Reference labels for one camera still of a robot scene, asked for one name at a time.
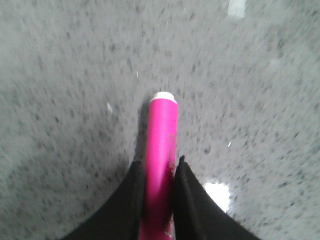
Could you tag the pink marker pen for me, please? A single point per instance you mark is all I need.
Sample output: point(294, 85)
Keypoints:
point(160, 155)

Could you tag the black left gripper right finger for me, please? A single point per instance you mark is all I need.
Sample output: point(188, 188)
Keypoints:
point(196, 216)

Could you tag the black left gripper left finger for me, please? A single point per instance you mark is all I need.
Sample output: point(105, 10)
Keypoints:
point(119, 217)

